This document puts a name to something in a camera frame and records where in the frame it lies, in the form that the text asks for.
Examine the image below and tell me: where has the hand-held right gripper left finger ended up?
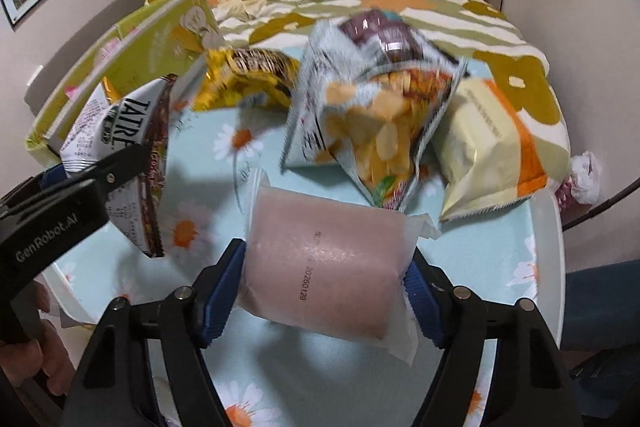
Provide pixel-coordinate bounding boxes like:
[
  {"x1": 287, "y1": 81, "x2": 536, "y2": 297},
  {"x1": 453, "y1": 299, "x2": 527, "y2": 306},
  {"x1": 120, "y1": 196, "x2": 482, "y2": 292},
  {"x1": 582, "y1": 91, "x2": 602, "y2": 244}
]
[{"x1": 60, "y1": 239, "x2": 247, "y2": 427}]

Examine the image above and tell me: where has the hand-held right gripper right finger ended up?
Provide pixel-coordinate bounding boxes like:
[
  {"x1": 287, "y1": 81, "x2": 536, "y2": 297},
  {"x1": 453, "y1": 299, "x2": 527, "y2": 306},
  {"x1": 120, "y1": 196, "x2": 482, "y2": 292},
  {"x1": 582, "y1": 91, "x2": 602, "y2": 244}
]
[{"x1": 404, "y1": 254, "x2": 583, "y2": 427}]

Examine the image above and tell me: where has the white barcode snack packet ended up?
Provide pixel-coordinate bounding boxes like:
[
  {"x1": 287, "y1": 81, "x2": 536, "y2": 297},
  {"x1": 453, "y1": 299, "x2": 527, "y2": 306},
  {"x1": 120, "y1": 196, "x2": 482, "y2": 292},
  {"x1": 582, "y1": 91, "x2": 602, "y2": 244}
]
[{"x1": 59, "y1": 74, "x2": 176, "y2": 258}]

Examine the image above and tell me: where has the pink snack packet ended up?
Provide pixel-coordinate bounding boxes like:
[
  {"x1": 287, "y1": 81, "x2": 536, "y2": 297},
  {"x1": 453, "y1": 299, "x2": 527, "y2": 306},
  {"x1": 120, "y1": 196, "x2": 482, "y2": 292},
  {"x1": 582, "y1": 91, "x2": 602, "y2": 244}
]
[{"x1": 235, "y1": 167, "x2": 441, "y2": 365}]

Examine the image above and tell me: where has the yellow-green cardboard box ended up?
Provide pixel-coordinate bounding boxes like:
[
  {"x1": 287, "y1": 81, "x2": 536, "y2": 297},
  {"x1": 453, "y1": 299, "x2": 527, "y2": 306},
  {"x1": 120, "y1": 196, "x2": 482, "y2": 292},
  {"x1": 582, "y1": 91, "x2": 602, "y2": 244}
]
[{"x1": 25, "y1": 0, "x2": 221, "y2": 158}]

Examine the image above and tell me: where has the person's left hand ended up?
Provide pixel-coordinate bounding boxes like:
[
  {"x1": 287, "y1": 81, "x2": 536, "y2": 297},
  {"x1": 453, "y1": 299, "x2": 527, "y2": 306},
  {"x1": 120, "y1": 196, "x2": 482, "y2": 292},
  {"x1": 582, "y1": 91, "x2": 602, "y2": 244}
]
[{"x1": 0, "y1": 282, "x2": 77, "y2": 398}]

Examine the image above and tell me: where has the blue daisy tablecloth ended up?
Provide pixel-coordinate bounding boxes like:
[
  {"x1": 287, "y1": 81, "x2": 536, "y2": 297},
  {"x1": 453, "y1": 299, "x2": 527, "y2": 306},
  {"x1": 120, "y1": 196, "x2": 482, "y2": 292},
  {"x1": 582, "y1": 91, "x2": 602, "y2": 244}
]
[{"x1": 42, "y1": 57, "x2": 541, "y2": 427}]

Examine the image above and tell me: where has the round white table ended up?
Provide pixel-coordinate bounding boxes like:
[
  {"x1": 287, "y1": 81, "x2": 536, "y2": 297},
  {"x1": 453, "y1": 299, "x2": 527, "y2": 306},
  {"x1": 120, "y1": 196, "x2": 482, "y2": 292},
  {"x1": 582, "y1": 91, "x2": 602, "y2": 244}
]
[{"x1": 40, "y1": 57, "x2": 568, "y2": 427}]

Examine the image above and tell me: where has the gold snack packet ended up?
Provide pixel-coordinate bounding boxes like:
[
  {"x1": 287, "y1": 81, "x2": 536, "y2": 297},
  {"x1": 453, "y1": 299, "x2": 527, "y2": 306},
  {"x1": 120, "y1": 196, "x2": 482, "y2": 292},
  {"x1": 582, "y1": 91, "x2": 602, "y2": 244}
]
[{"x1": 192, "y1": 47, "x2": 301, "y2": 112}]

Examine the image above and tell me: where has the cream orange snack packet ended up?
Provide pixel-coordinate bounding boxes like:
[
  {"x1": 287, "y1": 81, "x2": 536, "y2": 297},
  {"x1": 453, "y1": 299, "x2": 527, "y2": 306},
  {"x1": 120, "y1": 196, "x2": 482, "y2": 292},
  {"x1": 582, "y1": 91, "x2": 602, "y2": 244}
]
[{"x1": 432, "y1": 77, "x2": 551, "y2": 223}]

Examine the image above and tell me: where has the grey chips packet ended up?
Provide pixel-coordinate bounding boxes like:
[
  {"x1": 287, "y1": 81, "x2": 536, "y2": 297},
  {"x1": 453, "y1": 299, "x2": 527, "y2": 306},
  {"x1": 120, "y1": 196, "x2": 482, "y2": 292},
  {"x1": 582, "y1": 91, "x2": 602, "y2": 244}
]
[{"x1": 279, "y1": 19, "x2": 470, "y2": 212}]

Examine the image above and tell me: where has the white plastic bag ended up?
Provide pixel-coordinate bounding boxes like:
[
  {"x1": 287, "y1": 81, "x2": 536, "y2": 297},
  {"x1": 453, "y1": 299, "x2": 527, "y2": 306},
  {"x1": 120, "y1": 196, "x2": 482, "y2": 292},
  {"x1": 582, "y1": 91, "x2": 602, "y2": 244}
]
[{"x1": 555, "y1": 152, "x2": 606, "y2": 210}]

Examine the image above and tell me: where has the floral striped blanket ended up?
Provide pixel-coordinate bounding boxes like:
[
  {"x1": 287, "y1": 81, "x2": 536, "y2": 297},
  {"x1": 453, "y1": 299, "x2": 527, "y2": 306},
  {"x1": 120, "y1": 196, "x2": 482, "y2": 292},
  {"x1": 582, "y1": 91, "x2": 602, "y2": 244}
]
[{"x1": 145, "y1": 0, "x2": 571, "y2": 188}]

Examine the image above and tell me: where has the maroon snack packet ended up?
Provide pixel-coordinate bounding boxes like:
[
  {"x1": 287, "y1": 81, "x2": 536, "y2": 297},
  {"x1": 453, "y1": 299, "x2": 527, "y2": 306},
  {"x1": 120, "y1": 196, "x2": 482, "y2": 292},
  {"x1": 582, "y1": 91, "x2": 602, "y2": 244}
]
[{"x1": 337, "y1": 9, "x2": 451, "y2": 68}]

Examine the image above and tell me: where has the black curved cable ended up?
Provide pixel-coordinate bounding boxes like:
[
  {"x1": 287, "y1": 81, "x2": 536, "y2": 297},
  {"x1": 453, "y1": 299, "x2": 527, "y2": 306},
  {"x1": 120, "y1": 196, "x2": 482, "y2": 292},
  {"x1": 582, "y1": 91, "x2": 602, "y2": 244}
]
[{"x1": 562, "y1": 177, "x2": 640, "y2": 230}]

